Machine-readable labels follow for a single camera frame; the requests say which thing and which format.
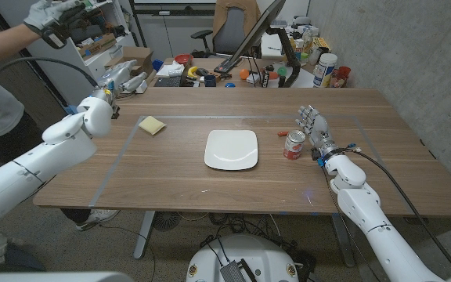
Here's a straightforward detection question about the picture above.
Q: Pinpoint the gloved person hand with tracker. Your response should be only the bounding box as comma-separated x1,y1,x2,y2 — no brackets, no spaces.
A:
23,0,88,50

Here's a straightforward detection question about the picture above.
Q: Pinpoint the white square plate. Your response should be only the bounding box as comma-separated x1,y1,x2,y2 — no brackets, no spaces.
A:
204,129,259,172

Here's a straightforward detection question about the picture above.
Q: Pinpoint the black laptop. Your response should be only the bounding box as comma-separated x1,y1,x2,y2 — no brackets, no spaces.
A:
153,76,187,89

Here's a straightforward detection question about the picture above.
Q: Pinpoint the white wipes canister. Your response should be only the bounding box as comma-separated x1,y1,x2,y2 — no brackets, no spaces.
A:
312,52,339,89

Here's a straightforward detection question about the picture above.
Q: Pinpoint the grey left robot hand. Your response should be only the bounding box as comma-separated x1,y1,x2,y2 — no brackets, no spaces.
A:
91,59,149,109

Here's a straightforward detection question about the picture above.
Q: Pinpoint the open cardboard box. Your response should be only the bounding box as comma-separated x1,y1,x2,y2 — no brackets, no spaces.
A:
104,45,157,85

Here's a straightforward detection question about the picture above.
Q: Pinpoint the black computer monitor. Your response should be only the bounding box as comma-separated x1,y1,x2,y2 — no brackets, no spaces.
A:
229,0,287,66

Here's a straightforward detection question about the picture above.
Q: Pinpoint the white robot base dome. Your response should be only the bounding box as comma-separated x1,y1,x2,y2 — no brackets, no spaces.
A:
186,233,300,282

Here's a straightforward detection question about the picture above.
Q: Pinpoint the white cabinet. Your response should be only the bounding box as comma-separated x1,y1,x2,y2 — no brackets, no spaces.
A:
133,2,221,62

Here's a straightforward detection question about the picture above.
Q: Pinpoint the printed brown cardboard box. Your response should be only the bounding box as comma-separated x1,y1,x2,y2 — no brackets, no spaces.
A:
77,33,117,60

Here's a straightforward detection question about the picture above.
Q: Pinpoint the black keyboard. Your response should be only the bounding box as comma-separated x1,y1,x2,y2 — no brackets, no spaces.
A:
213,56,242,74

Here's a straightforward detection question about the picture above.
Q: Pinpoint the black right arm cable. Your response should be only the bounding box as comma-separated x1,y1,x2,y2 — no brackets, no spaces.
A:
342,146,451,274

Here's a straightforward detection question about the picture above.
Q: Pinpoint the yellow sponge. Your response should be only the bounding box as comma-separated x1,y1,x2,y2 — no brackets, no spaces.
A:
138,115,168,136

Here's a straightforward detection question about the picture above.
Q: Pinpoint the white sneaker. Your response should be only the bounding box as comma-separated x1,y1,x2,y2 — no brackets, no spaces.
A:
75,209,120,232

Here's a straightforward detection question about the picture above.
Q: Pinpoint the yellow box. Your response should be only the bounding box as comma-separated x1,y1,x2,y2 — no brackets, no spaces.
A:
311,37,332,55

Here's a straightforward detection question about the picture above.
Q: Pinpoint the grey office chair tan cover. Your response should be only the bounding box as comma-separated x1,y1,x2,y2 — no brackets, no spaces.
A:
190,0,262,56

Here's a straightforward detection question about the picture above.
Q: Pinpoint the red bowl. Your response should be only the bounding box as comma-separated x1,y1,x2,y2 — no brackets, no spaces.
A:
174,53,194,66

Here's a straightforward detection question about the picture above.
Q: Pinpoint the grey finned module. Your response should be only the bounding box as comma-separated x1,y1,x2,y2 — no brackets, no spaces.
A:
219,260,258,282

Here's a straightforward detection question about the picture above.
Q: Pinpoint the grey table leg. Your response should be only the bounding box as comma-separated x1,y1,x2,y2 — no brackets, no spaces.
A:
133,211,156,260
330,213,356,269

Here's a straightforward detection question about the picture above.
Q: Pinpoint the white shelf unit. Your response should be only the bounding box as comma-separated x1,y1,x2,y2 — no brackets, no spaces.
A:
0,0,139,107

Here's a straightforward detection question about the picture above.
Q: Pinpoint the red and white tin can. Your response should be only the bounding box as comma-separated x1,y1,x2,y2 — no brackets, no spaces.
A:
283,129,307,161

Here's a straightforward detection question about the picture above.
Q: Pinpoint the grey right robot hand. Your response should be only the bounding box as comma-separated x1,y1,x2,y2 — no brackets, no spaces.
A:
294,104,340,160

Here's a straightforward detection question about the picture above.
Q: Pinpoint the clear plastic bottle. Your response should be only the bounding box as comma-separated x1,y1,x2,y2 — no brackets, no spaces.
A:
301,26,315,56

